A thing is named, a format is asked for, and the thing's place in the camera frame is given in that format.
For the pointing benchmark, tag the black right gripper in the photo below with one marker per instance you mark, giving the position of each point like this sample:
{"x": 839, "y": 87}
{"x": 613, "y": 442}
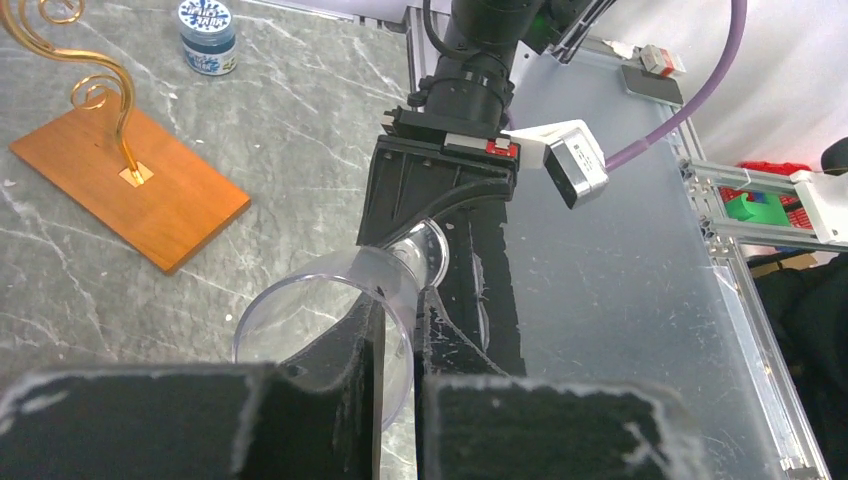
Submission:
{"x": 414, "y": 174}

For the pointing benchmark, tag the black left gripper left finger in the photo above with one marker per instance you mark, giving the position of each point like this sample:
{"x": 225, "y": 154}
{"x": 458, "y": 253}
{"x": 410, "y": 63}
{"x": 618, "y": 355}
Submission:
{"x": 316, "y": 416}

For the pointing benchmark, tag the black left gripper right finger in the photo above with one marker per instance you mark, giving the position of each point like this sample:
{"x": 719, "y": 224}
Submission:
{"x": 474, "y": 421}

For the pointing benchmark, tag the clear wine glass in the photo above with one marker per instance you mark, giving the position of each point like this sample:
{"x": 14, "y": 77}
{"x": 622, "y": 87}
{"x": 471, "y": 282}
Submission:
{"x": 343, "y": 288}

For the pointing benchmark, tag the gold wire wine glass rack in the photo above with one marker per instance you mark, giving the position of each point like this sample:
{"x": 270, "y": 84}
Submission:
{"x": 119, "y": 164}

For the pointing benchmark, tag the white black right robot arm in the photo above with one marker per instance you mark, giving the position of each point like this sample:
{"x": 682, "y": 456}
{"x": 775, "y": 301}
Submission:
{"x": 472, "y": 76}

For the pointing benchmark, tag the red green crate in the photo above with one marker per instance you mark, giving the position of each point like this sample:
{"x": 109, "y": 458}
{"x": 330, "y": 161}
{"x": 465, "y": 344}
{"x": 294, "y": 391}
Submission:
{"x": 766, "y": 208}

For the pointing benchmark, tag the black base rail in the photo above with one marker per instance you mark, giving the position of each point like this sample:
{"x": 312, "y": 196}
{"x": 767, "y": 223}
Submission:
{"x": 490, "y": 318}

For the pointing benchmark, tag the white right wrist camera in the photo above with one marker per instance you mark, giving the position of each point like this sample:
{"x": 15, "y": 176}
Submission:
{"x": 570, "y": 154}

